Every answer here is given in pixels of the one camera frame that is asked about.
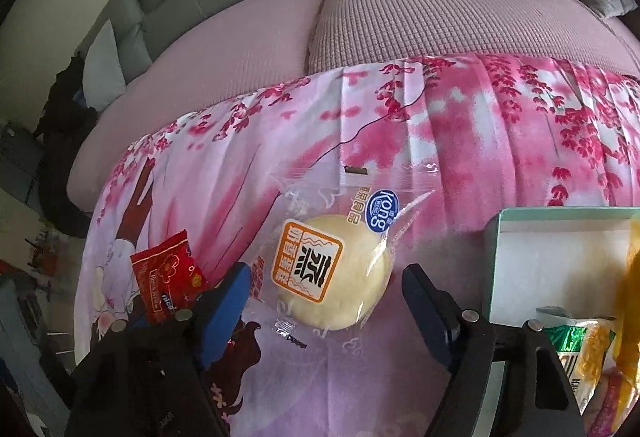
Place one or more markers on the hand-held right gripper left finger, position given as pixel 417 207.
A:
pixel 225 312

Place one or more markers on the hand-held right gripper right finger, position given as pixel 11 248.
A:
pixel 425 317

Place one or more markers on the small red snack packet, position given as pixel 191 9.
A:
pixel 165 277

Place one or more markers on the bun packet with orange label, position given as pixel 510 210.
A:
pixel 335 277

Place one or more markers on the teal cardboard box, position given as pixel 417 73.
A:
pixel 550 267

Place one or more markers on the yellow cracker packet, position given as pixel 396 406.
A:
pixel 592 367

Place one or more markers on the gold yellow snack packet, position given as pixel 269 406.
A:
pixel 631 307

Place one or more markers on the printed cartoon blanket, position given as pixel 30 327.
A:
pixel 450 142

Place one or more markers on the black clothes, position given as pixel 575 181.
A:
pixel 65 117

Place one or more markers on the white pillow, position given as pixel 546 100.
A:
pixel 102 72

